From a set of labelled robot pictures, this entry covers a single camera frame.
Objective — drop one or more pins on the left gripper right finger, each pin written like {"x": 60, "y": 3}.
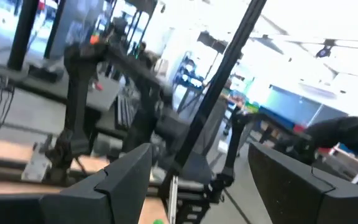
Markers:
{"x": 291, "y": 193}

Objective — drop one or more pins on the silver aluminium rail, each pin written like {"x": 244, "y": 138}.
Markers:
{"x": 172, "y": 202}

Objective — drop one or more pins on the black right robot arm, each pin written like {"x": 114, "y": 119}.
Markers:
{"x": 79, "y": 93}

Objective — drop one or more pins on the black curved object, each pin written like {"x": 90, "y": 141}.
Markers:
{"x": 346, "y": 130}

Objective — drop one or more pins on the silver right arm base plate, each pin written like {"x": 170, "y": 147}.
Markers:
{"x": 36, "y": 168}

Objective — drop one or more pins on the green studded toy brick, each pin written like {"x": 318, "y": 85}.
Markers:
{"x": 158, "y": 221}

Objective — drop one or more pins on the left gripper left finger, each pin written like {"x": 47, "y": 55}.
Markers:
{"x": 120, "y": 186}

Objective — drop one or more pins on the black floor stand post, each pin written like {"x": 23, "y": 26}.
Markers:
{"x": 54, "y": 28}
{"x": 23, "y": 31}

